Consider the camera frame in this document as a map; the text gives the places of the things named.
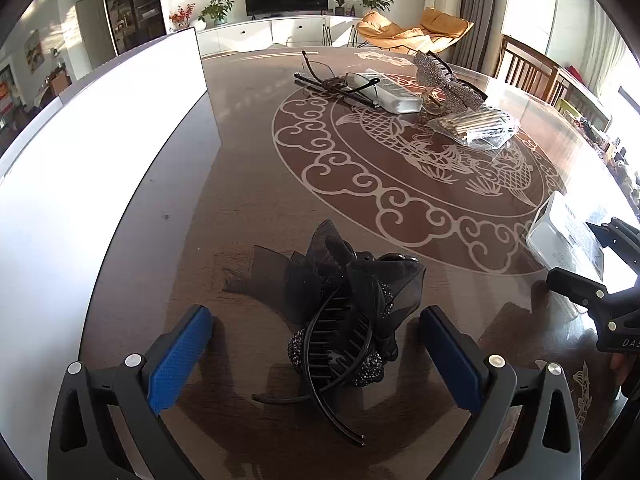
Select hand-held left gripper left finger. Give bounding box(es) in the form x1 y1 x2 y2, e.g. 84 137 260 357
47 304 215 480

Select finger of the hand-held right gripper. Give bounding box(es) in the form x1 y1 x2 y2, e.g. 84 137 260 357
587 217 640 252
546 267 613 307

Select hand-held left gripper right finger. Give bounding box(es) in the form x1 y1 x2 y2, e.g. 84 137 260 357
419 305 583 480

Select clear plastic container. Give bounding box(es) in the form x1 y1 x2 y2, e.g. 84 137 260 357
526 191 621 281

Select black bow hair clip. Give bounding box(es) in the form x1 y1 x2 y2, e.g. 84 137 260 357
222 219 427 447

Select eyeglasses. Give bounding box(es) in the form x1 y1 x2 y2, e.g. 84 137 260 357
294 50 386 108

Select wooden dining chair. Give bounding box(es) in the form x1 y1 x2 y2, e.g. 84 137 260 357
550 67 611 121
496 35 561 103

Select bag of cotton swabs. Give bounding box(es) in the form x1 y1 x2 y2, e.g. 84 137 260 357
427 110 521 151

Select white board panel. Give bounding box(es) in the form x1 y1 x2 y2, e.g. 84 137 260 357
0 27 223 480

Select rhinestone bow hair clip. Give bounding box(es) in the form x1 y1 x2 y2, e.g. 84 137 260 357
412 51 488 113

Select white plastic bottle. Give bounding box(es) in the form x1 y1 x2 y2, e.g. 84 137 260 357
346 67 423 113

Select grey curtain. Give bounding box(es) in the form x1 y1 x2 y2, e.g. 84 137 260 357
460 0 501 76

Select orange lounge chair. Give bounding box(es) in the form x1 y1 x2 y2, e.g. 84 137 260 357
419 6 474 56
356 10 426 48

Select white television cabinet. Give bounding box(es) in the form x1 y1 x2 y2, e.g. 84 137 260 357
195 14 363 56

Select red flowers in vase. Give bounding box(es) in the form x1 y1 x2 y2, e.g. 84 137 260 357
169 4 196 31

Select green potted plant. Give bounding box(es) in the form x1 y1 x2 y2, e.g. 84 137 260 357
198 0 236 27

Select dark display cabinet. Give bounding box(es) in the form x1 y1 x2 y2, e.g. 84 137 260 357
100 0 166 56

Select framed wall painting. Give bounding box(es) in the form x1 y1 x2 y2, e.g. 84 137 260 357
24 30 43 75

